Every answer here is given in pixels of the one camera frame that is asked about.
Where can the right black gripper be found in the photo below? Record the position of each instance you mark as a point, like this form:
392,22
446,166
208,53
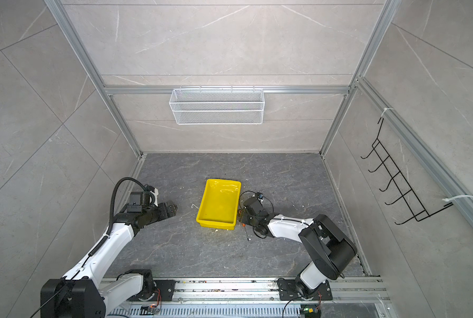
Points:
243,216

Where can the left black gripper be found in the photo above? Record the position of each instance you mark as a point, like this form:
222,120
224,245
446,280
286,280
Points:
164,213

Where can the orange handled screwdriver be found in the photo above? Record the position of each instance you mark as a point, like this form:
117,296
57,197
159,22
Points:
245,228

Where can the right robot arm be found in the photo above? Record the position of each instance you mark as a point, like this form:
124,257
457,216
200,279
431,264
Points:
330,250

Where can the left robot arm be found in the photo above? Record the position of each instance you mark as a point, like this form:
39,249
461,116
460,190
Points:
79,292

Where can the yellow plastic bin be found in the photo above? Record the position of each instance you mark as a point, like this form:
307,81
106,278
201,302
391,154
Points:
220,204

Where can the white wire mesh basket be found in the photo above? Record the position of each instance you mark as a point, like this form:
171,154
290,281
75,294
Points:
203,106

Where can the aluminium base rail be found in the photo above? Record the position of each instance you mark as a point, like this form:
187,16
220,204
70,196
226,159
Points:
261,297

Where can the black wire hook rack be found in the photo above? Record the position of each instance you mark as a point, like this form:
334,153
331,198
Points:
398,180

